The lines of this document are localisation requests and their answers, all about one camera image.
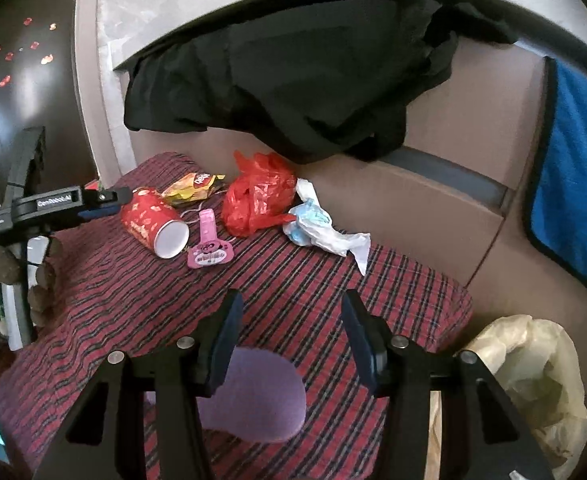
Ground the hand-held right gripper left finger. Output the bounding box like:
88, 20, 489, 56
34, 288, 245, 480

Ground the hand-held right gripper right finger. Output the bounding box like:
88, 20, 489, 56
341, 290, 557, 480

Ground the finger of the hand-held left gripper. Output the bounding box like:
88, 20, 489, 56
84, 186, 132, 207
78, 203, 123, 220

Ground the red paper cup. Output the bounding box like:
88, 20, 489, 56
121, 187, 190, 260

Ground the yellow red chips bag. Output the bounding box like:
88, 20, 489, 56
161, 172, 227, 209

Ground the pink packaging card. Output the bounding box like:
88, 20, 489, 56
188, 208, 237, 268

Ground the white blue wrapper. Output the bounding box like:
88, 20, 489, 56
282, 178, 371, 276

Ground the red plastic bag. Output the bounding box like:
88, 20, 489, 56
222, 151, 298, 238

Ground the person's left hand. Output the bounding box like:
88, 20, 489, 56
0, 236, 57, 328

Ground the red plaid cloth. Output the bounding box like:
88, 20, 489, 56
0, 152, 474, 480

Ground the black refrigerator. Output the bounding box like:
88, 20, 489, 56
0, 0, 99, 251

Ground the white kitchen countertop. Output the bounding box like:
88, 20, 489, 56
96, 0, 587, 73

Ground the black cloth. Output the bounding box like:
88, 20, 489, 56
124, 0, 519, 163

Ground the blue towel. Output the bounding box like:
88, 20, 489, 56
523, 57, 587, 306

